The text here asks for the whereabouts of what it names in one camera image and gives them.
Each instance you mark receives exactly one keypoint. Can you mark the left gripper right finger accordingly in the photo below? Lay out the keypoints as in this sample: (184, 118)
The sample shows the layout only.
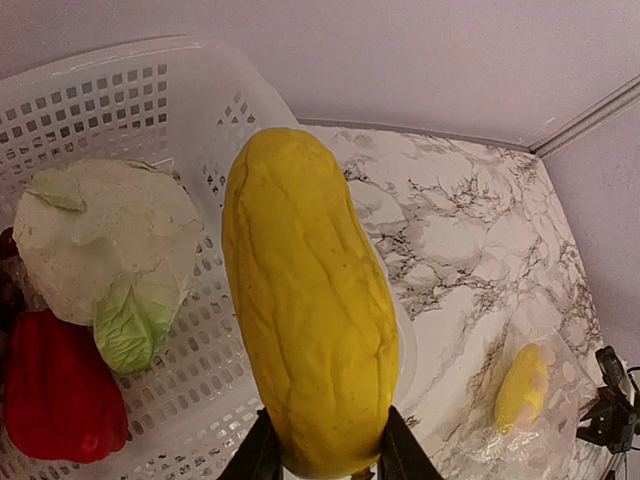
(405, 445)

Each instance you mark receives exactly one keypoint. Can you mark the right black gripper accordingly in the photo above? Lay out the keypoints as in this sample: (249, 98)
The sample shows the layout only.
(615, 421)

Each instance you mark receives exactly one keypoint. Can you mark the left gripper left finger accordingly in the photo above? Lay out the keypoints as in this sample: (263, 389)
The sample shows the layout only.
(258, 455)

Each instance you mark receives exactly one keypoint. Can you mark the clear zip top bag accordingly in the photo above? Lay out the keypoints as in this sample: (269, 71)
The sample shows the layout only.
(544, 449)

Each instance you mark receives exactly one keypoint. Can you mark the red fake pepper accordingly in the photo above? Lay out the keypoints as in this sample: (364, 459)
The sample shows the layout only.
(60, 400)

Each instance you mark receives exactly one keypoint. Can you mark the white fake cauliflower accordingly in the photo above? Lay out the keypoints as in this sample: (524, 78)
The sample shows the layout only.
(111, 245)

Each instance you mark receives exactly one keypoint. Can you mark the purple fake grapes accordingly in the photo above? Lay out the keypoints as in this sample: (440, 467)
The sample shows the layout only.
(13, 302)

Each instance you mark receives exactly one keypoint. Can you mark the white perforated plastic basket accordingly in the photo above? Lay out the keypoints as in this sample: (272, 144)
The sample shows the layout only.
(187, 109)

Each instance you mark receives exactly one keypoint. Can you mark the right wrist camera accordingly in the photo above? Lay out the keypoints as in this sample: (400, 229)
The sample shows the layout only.
(613, 372)

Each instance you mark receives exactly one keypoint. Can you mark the right aluminium frame post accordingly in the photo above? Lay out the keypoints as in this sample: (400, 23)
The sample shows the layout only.
(602, 111)

